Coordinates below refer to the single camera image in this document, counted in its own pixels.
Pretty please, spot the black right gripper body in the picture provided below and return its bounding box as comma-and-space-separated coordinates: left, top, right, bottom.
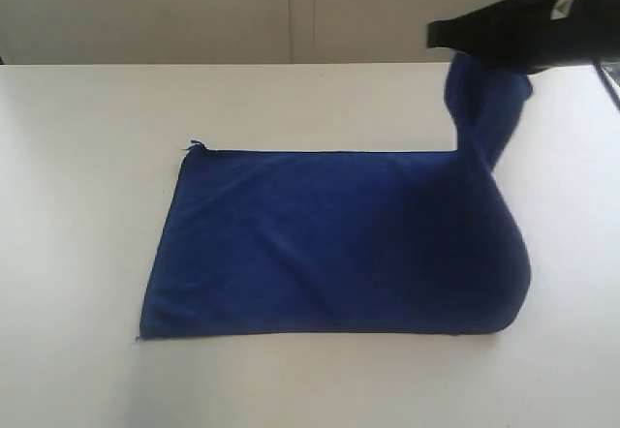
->
483, 0, 619, 74

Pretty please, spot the blue microfiber towel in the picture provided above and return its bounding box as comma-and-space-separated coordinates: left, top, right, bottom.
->
139, 54, 533, 340

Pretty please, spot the black right camera cable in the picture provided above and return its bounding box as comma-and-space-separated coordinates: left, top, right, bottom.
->
501, 0, 620, 109

